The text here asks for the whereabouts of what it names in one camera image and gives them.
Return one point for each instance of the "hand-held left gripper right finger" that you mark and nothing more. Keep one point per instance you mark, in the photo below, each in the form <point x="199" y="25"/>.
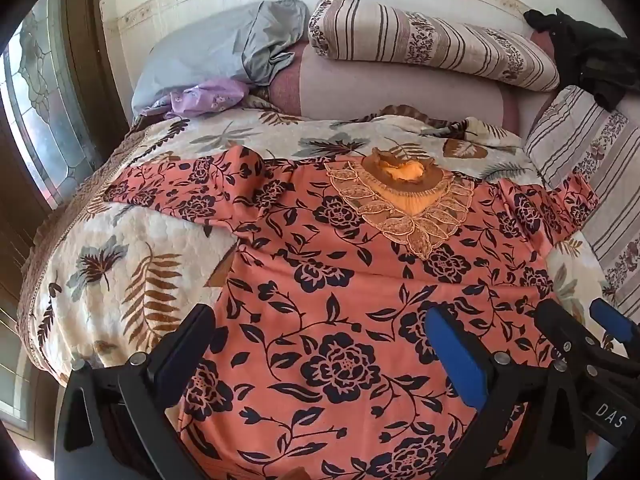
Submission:
<point x="457" y="355"/>

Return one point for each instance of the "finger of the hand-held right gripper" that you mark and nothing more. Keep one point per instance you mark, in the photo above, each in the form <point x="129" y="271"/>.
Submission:
<point x="556" y="321"/>
<point x="611" y="323"/>

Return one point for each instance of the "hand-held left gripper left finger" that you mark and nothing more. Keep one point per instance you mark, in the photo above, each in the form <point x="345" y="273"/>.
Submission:
<point x="196" y="329"/>

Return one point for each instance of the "orange black floral garment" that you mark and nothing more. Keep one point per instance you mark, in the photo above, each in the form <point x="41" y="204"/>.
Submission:
<point x="320" y="310"/>

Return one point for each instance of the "cream leaf-print blanket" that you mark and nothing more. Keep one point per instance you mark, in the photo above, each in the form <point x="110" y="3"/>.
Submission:
<point x="150" y="235"/>

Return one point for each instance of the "striped floral pillow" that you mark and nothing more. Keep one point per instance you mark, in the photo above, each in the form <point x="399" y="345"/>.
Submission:
<point x="590" y="160"/>

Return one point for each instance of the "purple floral cloth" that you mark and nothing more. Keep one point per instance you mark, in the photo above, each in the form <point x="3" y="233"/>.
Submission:
<point x="210" y="96"/>

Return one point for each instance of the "stained glass window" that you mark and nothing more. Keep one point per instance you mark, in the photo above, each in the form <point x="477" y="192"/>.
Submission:
<point x="45" y="125"/>

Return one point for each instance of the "mauve pink bolster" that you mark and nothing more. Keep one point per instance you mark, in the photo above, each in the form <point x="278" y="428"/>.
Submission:
<point x="390" y="90"/>

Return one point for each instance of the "grey pillow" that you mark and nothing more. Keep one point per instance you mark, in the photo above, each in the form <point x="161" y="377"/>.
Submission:
<point x="210" y="45"/>

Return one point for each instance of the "striped floral bolster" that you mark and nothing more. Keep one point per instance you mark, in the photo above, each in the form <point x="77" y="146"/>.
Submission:
<point x="440" y="45"/>

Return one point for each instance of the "brown wooden window frame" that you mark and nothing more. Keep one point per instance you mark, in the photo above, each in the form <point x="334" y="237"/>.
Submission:
<point x="95" y="35"/>

